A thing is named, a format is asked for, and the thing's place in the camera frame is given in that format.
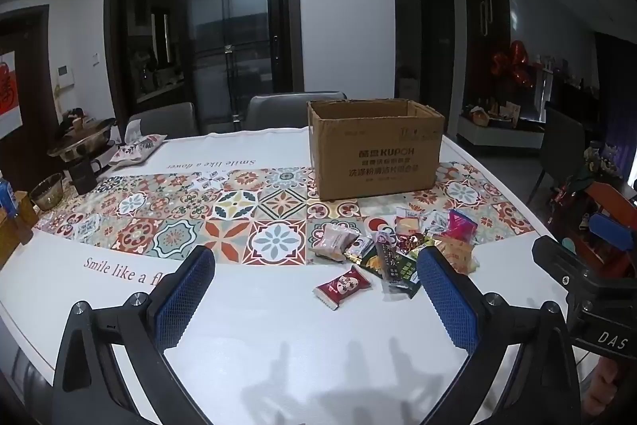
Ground white yellow snack packet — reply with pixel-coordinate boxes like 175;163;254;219
395;207;424;237

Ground orange wooden chair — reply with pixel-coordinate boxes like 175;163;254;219
584;182;637;277

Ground glass sliding door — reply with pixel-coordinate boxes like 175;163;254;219
104;0;300;134

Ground dark green yellow snack packet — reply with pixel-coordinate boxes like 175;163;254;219
359;248;395;281

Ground brown cardboard box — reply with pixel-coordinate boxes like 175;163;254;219
307;99;446;202

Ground grey dining chair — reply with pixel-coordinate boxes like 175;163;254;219
127;102;198;140
247;92;348;135

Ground orange cracker packet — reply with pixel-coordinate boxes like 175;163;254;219
428;236;481;276

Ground long dark snack packet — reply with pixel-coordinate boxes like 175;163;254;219
375;228;405;294

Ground patterned white tablecloth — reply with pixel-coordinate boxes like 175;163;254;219
0;126;588;425

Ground small brown snack packet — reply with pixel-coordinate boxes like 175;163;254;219
346;238;375;264

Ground floral tissue pouch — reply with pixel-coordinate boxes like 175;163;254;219
108;120;168;167

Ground flower bouquet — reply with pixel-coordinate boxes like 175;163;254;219
580;140;626;180

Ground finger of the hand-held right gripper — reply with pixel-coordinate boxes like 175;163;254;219
588;212;637;257
531;235;600;289

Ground black chair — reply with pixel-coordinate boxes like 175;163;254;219
526;106;587;208

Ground dark wooden door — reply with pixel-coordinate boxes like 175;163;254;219
420;0;457;100

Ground magenta triangular snack packet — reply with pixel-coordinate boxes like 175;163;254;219
445;208;479;245

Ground black mug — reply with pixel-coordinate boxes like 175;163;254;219
67;159;104;195

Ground metal hot pot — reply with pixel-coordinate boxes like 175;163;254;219
47;116;119;163

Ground person's right hand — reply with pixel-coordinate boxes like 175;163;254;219
581;358;630;412

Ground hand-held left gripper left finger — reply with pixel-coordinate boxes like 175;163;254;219
51;245;216;425

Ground red wall poster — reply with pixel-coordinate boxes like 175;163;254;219
0;51;23;140

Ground red round-print snack packet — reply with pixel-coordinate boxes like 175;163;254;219
313;266;373;310

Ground blue bottle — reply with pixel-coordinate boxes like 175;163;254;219
0;178;23;227

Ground red heart balloons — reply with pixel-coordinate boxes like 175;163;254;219
490;39;541;90

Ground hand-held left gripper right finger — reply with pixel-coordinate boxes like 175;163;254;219
416;245;583;425

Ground white low cabinet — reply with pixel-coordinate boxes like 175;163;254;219
457;114;546;150

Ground glass bowl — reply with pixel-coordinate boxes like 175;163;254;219
30;172;65;211

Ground small basket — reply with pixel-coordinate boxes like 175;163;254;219
464;105;491;127

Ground red gold candy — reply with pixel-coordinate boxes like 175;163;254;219
395;233;429;253

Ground pink snack packet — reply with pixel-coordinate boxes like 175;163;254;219
313;226;360;262

